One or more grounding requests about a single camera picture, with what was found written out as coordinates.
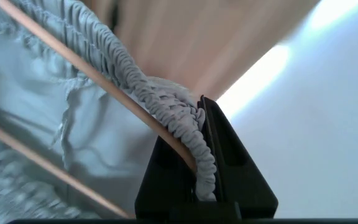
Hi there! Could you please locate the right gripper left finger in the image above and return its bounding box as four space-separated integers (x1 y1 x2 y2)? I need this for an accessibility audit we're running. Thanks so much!
134 136 198 219

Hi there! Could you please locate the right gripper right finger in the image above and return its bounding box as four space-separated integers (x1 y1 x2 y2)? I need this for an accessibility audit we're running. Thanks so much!
197 95 279 218

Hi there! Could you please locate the pink clothes hanger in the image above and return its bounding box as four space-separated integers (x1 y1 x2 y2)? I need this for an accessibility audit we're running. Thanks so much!
0 0 198 218

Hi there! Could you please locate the pale grey garment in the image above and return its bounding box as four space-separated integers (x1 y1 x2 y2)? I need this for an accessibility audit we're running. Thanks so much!
0 0 218 220

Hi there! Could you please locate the beige curtain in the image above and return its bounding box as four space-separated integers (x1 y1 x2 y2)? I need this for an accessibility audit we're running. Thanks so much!
82 0 321 102

